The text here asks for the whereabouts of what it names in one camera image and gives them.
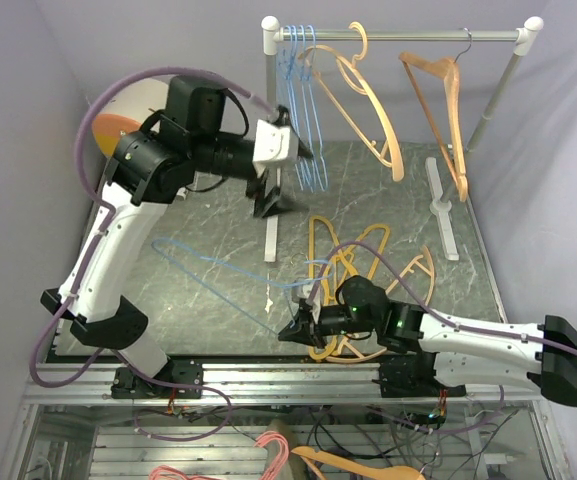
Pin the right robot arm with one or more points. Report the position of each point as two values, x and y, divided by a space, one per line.
428 351

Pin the blue wire hanger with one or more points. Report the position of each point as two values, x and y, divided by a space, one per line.
314 122
286 62
163 246
303 91

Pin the metal clothes rack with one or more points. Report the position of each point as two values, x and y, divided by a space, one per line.
350 46

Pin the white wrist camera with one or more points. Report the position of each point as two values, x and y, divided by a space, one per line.
303 292
274 145

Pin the aluminium frame rail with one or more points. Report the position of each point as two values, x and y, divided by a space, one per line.
244 384

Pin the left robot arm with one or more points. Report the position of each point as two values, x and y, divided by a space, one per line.
150 164

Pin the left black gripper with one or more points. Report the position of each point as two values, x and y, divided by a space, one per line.
265 206

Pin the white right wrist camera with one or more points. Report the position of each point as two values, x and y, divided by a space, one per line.
303 292

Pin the loose brass hanger hook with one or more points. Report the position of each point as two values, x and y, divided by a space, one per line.
300 259

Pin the beige round drawer cabinet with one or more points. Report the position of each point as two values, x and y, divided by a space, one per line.
127 111

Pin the pink plastic hanger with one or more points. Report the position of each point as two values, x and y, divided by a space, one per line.
277 464

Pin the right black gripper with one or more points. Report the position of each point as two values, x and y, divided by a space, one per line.
298 331

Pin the orange wooden hanger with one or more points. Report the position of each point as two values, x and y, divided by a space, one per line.
311 457

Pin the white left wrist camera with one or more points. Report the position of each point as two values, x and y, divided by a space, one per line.
274 145

